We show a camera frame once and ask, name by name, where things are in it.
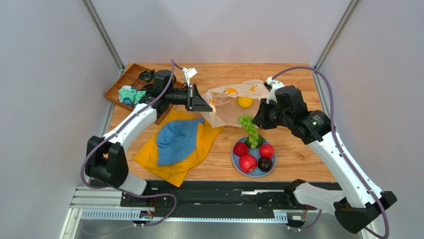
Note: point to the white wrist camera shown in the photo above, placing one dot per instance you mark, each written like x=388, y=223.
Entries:
x=188, y=73
x=272, y=85

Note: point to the yellow lemon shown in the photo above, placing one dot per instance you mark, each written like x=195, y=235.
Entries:
x=245, y=102

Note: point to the teal sock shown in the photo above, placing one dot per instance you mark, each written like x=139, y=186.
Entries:
x=130, y=96

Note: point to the red apple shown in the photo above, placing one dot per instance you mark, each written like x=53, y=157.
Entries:
x=247, y=163

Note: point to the red strawberry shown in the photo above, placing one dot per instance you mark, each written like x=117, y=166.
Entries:
x=240, y=149
x=266, y=151

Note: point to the brown divided organizer tray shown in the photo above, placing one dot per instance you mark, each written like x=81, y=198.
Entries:
x=130, y=78

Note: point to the yellow cloth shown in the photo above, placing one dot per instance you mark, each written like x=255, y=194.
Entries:
x=175, y=174

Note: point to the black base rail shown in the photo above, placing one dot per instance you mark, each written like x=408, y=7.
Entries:
x=215, y=199

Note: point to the blue bucket hat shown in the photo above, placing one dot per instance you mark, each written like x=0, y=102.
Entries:
x=176, y=140

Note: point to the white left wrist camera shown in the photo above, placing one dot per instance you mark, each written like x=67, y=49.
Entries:
x=188, y=73

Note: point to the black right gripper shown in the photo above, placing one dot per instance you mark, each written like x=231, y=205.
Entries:
x=262, y=115

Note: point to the aluminium frame rail left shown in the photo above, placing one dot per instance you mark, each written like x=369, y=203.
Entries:
x=97, y=21

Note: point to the aluminium frame rail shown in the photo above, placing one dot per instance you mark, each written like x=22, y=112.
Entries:
x=97, y=21
x=336, y=34

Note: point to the dark plum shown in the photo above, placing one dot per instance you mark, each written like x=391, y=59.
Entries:
x=265, y=164

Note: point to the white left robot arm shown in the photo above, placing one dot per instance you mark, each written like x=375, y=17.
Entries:
x=106, y=161

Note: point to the banana print plastic bag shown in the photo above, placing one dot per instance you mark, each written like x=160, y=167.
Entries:
x=223, y=101

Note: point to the blue plate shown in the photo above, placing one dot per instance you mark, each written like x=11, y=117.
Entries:
x=257, y=172

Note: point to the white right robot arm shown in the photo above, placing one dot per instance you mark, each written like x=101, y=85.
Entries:
x=359, y=201

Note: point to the green avocado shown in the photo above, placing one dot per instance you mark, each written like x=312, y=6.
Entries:
x=253, y=141

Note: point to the green grape bunch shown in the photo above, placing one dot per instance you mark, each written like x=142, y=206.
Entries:
x=246, y=122

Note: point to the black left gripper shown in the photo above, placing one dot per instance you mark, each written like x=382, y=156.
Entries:
x=194, y=102

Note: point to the dark rolled sock back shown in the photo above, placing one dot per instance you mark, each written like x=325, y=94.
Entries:
x=147, y=75

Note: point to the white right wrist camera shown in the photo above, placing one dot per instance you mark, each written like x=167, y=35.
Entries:
x=272, y=85

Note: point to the aluminium frame rail right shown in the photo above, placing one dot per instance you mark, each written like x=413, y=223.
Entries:
x=336, y=34

